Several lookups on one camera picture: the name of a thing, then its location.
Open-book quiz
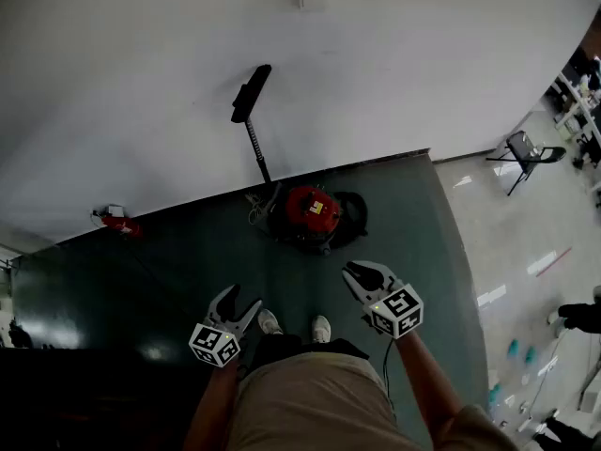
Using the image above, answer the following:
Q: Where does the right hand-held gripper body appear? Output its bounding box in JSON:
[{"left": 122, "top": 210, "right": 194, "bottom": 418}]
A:
[{"left": 360, "top": 282, "right": 424, "bottom": 340}]

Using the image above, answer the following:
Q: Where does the red vacuum cleaner body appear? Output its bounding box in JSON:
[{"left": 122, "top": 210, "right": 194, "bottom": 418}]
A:
[{"left": 267, "top": 183, "right": 344, "bottom": 256}]

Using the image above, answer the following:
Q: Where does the black cable coil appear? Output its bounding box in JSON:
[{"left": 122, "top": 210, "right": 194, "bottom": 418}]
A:
[{"left": 335, "top": 190, "right": 370, "bottom": 248}]

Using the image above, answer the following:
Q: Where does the person's right white shoe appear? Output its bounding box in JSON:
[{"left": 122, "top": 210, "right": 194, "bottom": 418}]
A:
[{"left": 311, "top": 315, "right": 332, "bottom": 345}]

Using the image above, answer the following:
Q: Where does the person's left forearm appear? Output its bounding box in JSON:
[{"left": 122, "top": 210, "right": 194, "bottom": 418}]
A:
[{"left": 182, "top": 359, "right": 241, "bottom": 451}]

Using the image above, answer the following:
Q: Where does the small white box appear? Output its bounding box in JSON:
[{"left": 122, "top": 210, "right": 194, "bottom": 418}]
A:
[{"left": 91, "top": 203, "right": 126, "bottom": 219}]

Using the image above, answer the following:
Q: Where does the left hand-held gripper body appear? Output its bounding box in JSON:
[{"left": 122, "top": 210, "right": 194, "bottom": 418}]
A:
[{"left": 188, "top": 315, "right": 253, "bottom": 368}]

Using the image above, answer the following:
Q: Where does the white office desk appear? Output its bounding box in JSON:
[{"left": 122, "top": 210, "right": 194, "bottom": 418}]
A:
[{"left": 553, "top": 70, "right": 601, "bottom": 148}]

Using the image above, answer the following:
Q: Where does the red fire extinguisher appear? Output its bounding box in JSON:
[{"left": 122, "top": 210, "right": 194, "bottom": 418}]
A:
[{"left": 100, "top": 216, "right": 145, "bottom": 240}]

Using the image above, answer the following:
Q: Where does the black folding chair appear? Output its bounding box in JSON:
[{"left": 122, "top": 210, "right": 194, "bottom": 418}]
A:
[{"left": 485, "top": 130, "right": 568, "bottom": 197}]

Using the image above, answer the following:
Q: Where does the person's right forearm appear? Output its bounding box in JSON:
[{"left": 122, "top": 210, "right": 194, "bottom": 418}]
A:
[{"left": 397, "top": 331, "right": 465, "bottom": 451}]

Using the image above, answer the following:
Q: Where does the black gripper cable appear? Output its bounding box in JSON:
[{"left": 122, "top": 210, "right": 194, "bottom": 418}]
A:
[{"left": 382, "top": 338, "right": 400, "bottom": 427}]

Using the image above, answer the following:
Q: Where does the black office chair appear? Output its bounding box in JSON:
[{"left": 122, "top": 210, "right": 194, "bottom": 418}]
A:
[{"left": 571, "top": 132, "right": 601, "bottom": 168}]

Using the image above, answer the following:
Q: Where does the person's left white shoe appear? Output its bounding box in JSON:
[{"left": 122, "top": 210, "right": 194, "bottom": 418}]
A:
[{"left": 256, "top": 308, "right": 285, "bottom": 336}]

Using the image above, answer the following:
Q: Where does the white power cable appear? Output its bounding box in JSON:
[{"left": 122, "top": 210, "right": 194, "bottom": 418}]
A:
[{"left": 244, "top": 193, "right": 267, "bottom": 227}]

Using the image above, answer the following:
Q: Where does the person's white shoe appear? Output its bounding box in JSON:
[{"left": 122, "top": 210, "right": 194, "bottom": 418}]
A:
[
  {"left": 311, "top": 315, "right": 332, "bottom": 345},
  {"left": 256, "top": 308, "right": 285, "bottom": 336}
]

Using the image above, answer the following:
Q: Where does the person's beige shirt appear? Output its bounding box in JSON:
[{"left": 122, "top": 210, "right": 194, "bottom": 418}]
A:
[{"left": 229, "top": 350, "right": 517, "bottom": 451}]

